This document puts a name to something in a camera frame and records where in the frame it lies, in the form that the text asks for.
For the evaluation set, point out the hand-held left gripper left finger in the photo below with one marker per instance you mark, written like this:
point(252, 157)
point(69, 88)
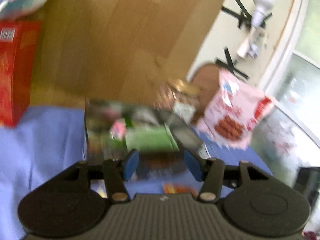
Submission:
point(131, 165)

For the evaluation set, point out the green snack packet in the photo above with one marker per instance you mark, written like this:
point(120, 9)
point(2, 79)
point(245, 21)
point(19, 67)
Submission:
point(150, 138)

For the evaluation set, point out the orange snack packet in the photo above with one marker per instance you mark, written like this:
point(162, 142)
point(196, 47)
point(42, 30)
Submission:
point(178, 188)

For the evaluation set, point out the large wooden board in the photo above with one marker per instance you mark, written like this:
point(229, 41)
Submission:
point(120, 35)

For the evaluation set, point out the white power strip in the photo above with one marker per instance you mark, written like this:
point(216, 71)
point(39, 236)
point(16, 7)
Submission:
point(261, 5)

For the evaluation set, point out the white window frame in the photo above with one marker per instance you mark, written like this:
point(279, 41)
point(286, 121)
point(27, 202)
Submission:
point(306, 62)

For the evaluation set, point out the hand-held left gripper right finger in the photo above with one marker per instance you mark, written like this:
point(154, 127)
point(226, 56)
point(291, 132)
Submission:
point(192, 166)

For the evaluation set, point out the blue printed blanket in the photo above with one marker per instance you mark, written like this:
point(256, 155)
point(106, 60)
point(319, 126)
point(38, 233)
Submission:
point(50, 142)

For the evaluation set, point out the nut jar with gold lid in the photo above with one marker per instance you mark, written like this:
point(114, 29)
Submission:
point(183, 97)

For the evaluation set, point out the pink snack bag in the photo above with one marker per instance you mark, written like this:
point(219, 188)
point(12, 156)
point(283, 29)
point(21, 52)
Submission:
point(232, 115)

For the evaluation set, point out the small pink snack packet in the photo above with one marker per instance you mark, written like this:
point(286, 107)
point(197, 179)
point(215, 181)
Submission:
point(118, 130)

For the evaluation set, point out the brown rounded chair back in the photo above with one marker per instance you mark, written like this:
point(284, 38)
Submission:
point(207, 80)

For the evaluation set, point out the red gift bag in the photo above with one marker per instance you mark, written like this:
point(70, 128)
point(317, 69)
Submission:
point(15, 75)

